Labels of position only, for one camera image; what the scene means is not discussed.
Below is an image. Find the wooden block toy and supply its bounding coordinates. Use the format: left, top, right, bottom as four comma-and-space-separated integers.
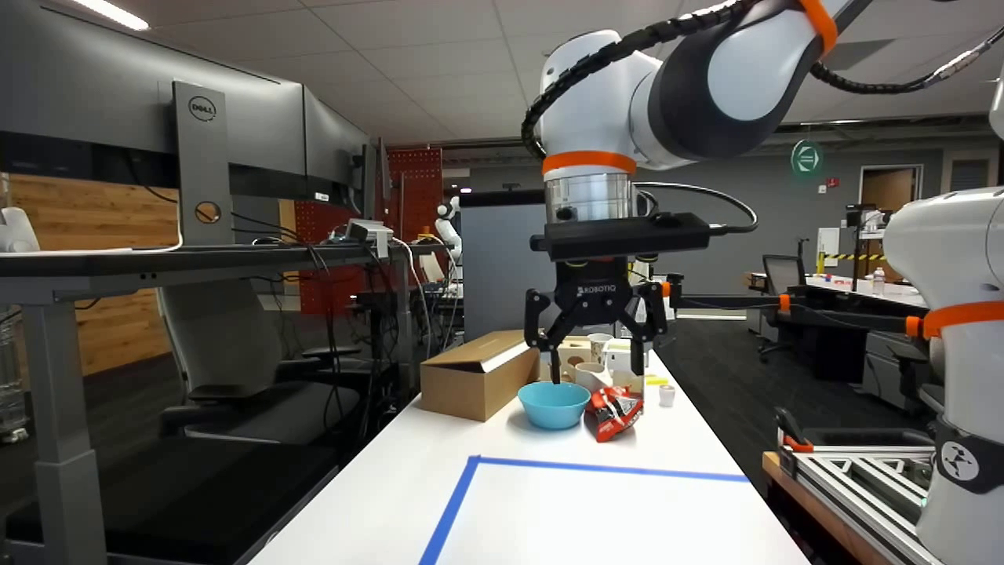
557, 335, 594, 383

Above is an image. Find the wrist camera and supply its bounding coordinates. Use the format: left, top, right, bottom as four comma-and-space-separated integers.
529, 211, 713, 262

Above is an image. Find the cardboard box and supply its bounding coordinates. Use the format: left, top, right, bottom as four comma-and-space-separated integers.
420, 330, 543, 423

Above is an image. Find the blue bowl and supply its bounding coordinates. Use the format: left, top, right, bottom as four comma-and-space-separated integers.
517, 381, 592, 431

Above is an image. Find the long white desk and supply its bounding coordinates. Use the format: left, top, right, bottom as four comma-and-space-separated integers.
744, 270, 936, 393

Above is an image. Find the red pegboard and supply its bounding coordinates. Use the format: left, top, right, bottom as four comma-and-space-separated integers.
296, 147, 445, 316

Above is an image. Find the red handled clamp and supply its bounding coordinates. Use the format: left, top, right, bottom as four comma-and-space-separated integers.
775, 406, 817, 455

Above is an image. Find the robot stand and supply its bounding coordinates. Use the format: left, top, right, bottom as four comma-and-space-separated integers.
762, 427, 946, 565

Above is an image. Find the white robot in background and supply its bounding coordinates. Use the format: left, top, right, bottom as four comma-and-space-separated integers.
434, 195, 465, 285

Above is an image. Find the row of monitors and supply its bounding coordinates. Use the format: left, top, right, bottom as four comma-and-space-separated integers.
0, 0, 395, 248

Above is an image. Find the green round sign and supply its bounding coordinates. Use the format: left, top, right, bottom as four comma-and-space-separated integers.
790, 139, 825, 179

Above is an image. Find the grey standing desk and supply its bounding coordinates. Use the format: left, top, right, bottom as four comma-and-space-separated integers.
0, 239, 420, 565

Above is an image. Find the black office chair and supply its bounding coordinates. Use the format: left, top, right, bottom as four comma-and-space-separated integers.
758, 253, 810, 363

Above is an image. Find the grey office chair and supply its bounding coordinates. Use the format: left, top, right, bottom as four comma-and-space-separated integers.
155, 277, 371, 450

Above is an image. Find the red snack bag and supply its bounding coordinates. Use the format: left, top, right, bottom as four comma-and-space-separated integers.
584, 385, 645, 443

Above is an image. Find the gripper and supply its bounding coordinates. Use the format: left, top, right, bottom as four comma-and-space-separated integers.
523, 257, 670, 385

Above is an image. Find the grey partition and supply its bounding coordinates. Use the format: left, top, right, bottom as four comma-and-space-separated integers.
460, 187, 559, 344

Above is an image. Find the white power adapter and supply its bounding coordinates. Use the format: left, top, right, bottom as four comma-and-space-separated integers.
344, 219, 395, 246

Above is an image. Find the wooden door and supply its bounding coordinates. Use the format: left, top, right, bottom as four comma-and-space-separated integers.
858, 164, 925, 281

